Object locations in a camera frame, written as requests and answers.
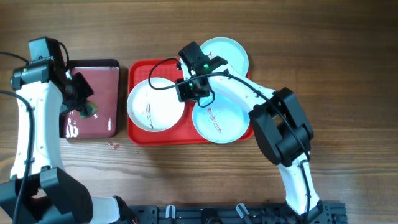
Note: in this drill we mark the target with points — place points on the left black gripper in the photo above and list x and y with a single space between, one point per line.
87 92

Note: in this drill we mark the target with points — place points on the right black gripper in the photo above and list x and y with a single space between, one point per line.
184 96

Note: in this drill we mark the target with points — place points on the green yellow sponge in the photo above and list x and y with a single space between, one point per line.
88 110

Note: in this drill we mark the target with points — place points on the white plate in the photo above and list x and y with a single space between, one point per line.
153 106

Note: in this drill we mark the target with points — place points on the light blue plate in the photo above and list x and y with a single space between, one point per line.
230 50
221 121

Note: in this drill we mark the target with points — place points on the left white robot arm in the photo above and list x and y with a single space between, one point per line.
40 190

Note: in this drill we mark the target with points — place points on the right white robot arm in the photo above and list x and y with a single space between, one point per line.
282 130

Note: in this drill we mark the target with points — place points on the black tray with pink water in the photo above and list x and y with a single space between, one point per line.
103 76

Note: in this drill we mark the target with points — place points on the red serving tray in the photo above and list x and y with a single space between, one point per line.
181 133

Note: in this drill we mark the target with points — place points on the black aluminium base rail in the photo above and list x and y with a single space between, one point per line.
278 213

